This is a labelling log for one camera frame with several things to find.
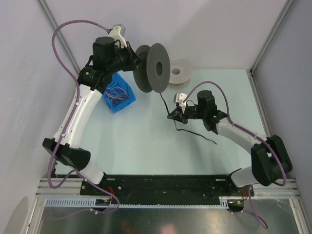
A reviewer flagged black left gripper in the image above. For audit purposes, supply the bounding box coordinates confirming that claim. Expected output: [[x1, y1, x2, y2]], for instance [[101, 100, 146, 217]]
[[107, 41, 143, 75]]

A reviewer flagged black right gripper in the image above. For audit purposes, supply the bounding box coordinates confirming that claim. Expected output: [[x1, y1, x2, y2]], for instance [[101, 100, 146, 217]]
[[167, 104, 206, 125]]

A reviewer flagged black filament spool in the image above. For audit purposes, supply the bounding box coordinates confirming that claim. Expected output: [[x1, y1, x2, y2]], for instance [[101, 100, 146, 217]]
[[133, 43, 171, 93]]

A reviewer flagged black cable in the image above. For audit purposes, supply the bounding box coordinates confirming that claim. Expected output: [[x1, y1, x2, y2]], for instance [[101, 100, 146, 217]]
[[159, 92, 218, 145]]

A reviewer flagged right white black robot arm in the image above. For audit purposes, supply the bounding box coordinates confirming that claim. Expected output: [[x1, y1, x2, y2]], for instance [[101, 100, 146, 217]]
[[167, 90, 293, 195]]

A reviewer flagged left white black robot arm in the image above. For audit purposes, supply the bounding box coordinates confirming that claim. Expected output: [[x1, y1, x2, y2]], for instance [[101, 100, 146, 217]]
[[42, 36, 140, 195]]

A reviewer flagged blue plastic bin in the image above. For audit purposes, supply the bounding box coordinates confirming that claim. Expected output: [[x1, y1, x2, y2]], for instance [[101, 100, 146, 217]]
[[103, 73, 136, 113]]

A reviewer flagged white perforated filament spool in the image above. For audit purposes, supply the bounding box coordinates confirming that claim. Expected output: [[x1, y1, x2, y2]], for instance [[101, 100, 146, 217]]
[[168, 60, 192, 90]]

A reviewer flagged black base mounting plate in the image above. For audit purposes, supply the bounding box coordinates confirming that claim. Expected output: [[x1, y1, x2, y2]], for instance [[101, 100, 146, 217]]
[[80, 175, 248, 205]]

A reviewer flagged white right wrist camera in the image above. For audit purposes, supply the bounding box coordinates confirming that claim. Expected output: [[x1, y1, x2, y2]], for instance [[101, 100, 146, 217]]
[[174, 93, 188, 113]]

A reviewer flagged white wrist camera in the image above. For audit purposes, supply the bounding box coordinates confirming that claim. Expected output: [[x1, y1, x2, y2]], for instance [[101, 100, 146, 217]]
[[174, 93, 188, 113], [108, 24, 127, 48]]

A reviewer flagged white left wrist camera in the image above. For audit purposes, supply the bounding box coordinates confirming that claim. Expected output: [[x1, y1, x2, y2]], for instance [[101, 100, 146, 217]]
[[108, 24, 127, 48]]

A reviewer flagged bundle of thin wires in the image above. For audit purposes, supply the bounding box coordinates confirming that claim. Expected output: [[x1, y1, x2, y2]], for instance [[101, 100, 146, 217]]
[[106, 81, 131, 105]]

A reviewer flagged aluminium frame post right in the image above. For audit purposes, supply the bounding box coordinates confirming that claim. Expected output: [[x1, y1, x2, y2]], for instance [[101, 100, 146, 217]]
[[250, 0, 297, 74]]

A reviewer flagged aluminium frame post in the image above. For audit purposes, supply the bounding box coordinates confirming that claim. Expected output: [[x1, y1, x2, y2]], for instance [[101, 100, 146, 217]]
[[35, 0, 80, 75], [250, 0, 297, 74]]

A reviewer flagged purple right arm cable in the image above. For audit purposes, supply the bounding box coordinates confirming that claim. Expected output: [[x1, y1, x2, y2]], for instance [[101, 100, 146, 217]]
[[184, 81, 288, 230]]

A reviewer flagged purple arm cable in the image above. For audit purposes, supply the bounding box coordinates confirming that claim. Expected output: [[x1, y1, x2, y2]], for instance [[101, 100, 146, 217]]
[[184, 81, 288, 230], [47, 19, 120, 220]]

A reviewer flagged aluminium frame post left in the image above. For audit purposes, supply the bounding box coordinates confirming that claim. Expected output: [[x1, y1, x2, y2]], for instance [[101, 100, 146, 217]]
[[35, 0, 80, 75]]

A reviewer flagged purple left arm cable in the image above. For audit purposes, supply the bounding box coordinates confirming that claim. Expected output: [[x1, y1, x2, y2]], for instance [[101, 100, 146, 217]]
[[47, 19, 120, 220]]

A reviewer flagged grey slotted cable duct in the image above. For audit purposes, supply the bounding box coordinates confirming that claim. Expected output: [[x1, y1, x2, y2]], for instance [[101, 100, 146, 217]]
[[45, 197, 234, 209]]

